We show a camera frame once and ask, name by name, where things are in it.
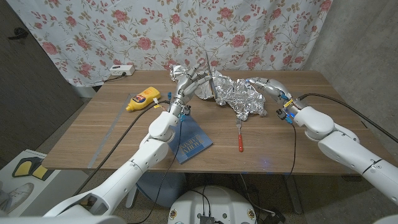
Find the white floor board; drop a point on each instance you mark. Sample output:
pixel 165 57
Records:
pixel 62 183

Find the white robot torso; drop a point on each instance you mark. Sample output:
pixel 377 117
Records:
pixel 211 202

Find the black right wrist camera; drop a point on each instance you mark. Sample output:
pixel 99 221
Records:
pixel 282 114

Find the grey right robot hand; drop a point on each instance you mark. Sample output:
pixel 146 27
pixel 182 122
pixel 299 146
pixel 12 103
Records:
pixel 275 88

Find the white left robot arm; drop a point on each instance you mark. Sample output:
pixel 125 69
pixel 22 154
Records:
pixel 133 174

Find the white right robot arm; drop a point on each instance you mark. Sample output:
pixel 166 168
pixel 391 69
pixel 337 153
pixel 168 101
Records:
pixel 351 146

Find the yellow mustard bottle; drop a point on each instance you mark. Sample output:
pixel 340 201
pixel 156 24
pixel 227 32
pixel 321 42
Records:
pixel 143 99

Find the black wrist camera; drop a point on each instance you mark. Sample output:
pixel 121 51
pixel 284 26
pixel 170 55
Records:
pixel 282 114
pixel 186 110

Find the white power strip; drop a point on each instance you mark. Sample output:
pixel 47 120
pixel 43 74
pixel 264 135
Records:
pixel 121 70

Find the floral backdrop cloth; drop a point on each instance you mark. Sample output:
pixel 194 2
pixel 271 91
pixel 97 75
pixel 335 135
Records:
pixel 155 31

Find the blue-grey stool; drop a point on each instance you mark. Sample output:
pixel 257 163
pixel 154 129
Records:
pixel 168 189

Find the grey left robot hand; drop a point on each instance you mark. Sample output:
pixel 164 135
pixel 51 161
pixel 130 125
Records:
pixel 186 87

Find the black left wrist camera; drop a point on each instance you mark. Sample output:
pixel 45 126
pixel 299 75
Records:
pixel 186 110

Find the black device on floor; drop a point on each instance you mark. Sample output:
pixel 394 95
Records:
pixel 273 217

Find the blue notebook with gold lettering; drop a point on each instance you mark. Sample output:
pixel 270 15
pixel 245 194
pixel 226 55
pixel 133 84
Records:
pixel 194 143

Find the grey table leg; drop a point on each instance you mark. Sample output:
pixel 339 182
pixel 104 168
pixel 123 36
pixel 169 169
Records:
pixel 292 194

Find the aluminum foil sheet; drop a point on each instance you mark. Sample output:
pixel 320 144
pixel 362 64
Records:
pixel 242 96

